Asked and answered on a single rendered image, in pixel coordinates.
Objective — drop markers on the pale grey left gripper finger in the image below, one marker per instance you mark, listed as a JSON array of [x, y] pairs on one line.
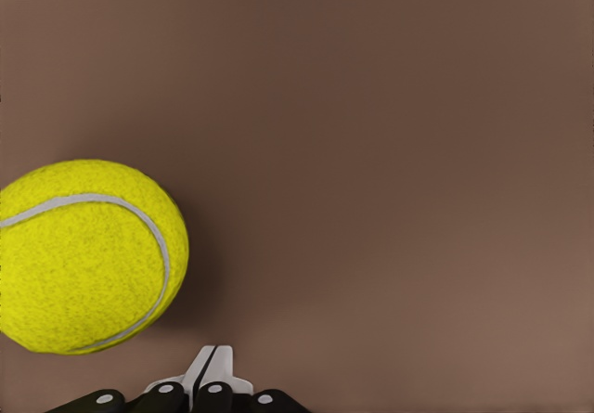
[[172, 389]]

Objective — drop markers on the yellow tennis ball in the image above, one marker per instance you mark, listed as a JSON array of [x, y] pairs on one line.
[[83, 264]]

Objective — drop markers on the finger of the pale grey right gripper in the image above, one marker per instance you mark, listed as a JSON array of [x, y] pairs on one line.
[[222, 380]]

